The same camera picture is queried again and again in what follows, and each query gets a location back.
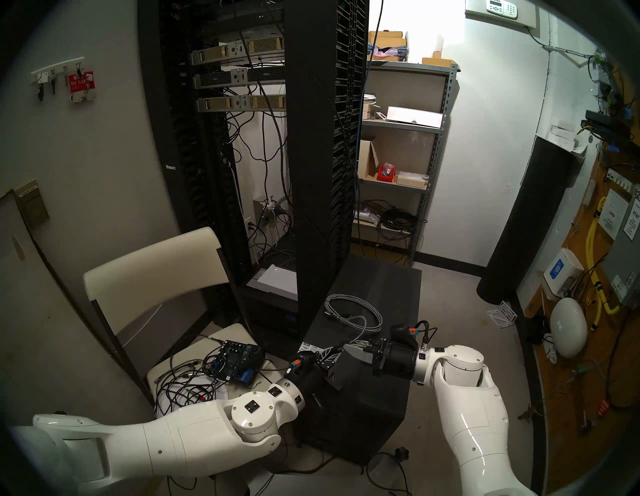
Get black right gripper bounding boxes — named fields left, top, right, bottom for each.
left=345, top=338, right=421, bottom=384

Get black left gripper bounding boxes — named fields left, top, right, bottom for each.
left=297, top=346, right=351, bottom=397

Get grey braided USB cable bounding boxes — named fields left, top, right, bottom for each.
left=324, top=294, right=384, bottom=351

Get black workstation tower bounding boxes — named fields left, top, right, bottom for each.
left=286, top=254, right=424, bottom=466

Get black UPS unit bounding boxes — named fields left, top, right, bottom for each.
left=240, top=290, right=303, bottom=358

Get black blue audio interface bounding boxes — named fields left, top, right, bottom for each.
left=202, top=340, right=266, bottom=386

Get grey flat device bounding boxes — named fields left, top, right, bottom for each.
left=247, top=264, right=299, bottom=301

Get flat tan box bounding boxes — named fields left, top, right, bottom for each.
left=395, top=171, right=430, bottom=190

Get open cardboard box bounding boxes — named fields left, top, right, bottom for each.
left=358, top=139, right=381, bottom=181

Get white oval router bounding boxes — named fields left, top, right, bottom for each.
left=549, top=297, right=589, bottom=360

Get black server rack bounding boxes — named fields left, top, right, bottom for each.
left=137, top=0, right=371, bottom=333

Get cream padded chair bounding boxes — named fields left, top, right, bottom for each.
left=82, top=227, right=288, bottom=421

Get white box blue label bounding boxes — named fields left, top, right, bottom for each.
left=542, top=247, right=585, bottom=297

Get plywood backboard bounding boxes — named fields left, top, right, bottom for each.
left=520, top=45, right=640, bottom=493

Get white flat box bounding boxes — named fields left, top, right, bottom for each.
left=386, top=106, right=444, bottom=128

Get grey metal shelf unit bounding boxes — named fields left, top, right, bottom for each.
left=352, top=60, right=461, bottom=266

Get grey AT&T utility box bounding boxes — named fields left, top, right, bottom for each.
left=602, top=189, right=640, bottom=308

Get white label sheet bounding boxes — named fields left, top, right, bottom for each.
left=599, top=189, right=630, bottom=241

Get small white boxes stack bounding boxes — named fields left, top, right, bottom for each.
left=547, top=122, right=589, bottom=157

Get black Dell rack server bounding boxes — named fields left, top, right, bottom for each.
left=192, top=65, right=287, bottom=91

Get large cardboard box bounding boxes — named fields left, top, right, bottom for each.
left=368, top=31, right=408, bottom=51

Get white junction box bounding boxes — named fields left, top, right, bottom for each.
left=589, top=50, right=615, bottom=101

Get white alarm keypad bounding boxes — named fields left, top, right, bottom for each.
left=486, top=0, right=519, bottom=20

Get white key hook rack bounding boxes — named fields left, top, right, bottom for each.
left=31, top=61, right=86, bottom=84

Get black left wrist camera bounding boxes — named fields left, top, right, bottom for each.
left=287, top=350, right=321, bottom=373

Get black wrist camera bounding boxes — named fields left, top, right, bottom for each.
left=287, top=350, right=321, bottom=373
left=390, top=322, right=437, bottom=351

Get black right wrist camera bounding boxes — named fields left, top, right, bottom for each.
left=390, top=322, right=437, bottom=351

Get black power plug cable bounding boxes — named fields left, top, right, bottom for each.
left=364, top=446, right=413, bottom=496

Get black cable coil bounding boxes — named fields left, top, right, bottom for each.
left=374, top=206, right=422, bottom=242

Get tangled black cables on chair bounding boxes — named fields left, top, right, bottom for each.
left=155, top=372, right=221, bottom=418

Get white folded bracket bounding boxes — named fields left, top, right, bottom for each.
left=487, top=300, right=517, bottom=329

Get wall power outlet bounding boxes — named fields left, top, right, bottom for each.
left=252, top=196, right=281, bottom=224

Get yellow conduit hose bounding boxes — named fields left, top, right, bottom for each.
left=586, top=196, right=622, bottom=332

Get black wall router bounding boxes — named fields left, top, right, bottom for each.
left=580, top=110, right=635, bottom=145

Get brass wall plate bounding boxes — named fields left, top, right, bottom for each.
left=14, top=180, right=50, bottom=228

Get white wall panel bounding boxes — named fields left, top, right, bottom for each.
left=465, top=0, right=539, bottom=29

